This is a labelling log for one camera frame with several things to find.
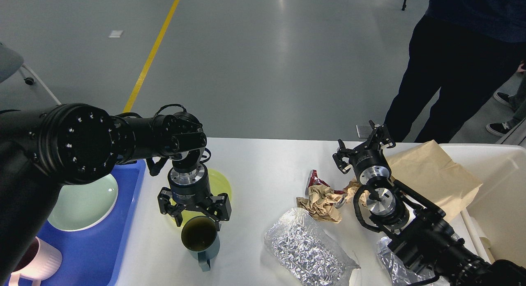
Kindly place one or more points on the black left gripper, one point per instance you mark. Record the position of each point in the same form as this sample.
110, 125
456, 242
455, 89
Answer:
193, 190

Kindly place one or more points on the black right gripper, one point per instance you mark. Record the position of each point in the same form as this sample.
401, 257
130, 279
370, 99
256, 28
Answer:
368, 162

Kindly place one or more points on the teal mug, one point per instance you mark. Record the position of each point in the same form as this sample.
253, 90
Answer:
200, 237

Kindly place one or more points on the yellow plastic plate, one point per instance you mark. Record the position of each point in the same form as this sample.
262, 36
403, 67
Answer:
218, 184

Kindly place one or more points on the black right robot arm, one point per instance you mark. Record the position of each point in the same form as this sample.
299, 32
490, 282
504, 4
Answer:
419, 234

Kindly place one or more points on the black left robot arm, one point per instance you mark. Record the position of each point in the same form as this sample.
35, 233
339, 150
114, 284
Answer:
76, 144

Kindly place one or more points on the red snack wrapper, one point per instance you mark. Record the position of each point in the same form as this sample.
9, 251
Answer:
313, 179

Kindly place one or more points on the brown paper bag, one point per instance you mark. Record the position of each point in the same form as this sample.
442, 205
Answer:
431, 172

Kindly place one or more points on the crumpled brown paper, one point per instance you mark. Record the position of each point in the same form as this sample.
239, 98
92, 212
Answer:
326, 208

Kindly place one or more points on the silver foil bag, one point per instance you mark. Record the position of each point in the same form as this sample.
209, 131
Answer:
398, 273
302, 247

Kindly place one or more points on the blue plastic tray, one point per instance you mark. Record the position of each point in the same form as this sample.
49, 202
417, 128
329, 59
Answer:
93, 257

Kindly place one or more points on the pale green plate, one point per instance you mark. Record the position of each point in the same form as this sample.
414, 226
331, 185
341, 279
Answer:
80, 207

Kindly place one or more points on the white plastic bin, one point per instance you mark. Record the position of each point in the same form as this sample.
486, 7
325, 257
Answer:
498, 210

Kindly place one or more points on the pink ribbed mug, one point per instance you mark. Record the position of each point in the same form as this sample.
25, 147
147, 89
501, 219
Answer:
38, 263

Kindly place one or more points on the grey rolling chair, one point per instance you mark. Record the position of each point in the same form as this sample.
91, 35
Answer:
12, 62

